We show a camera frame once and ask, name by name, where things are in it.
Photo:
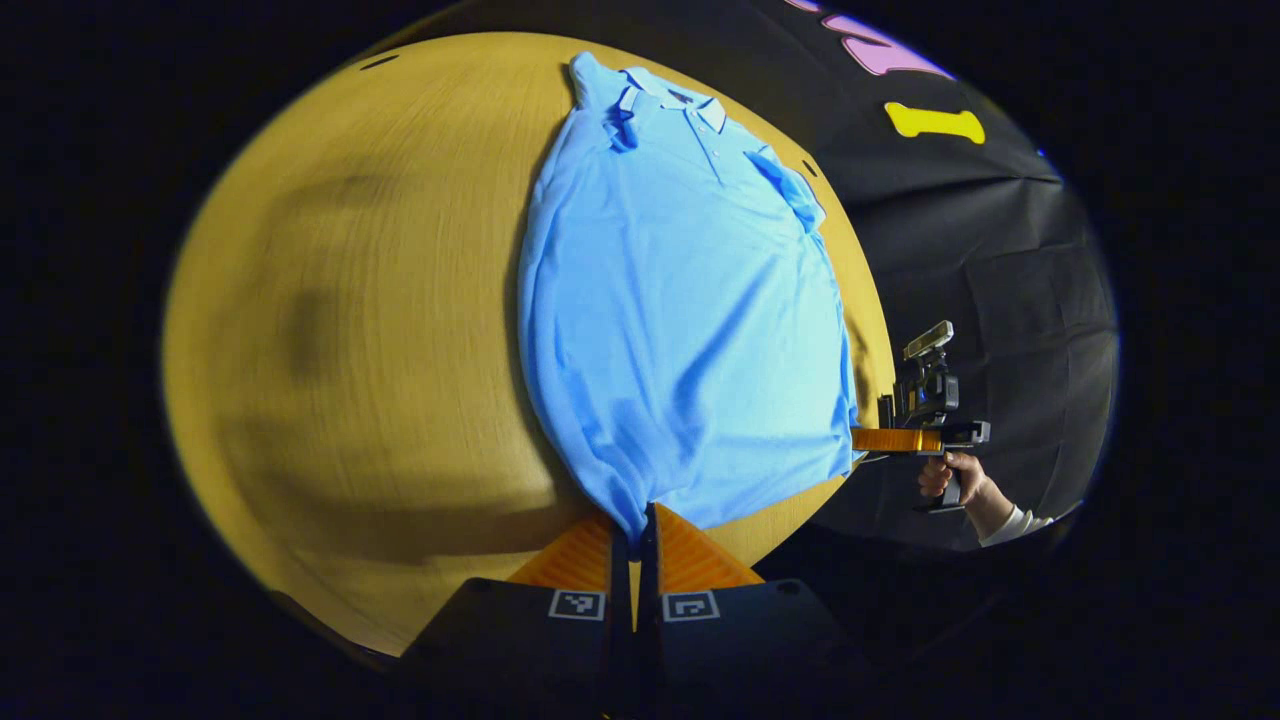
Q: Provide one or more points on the black backdrop cloth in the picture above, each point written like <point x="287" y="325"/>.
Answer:
<point x="1000" y="260"/>

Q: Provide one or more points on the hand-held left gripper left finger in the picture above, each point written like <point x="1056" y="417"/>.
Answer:
<point x="619" y="580"/>

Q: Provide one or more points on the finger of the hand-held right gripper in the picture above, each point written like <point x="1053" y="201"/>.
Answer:
<point x="895" y="440"/>

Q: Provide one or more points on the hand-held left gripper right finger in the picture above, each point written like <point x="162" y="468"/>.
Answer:
<point x="648" y="580"/>

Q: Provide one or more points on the light blue T-shirt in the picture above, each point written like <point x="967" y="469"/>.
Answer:
<point x="680" y="320"/>

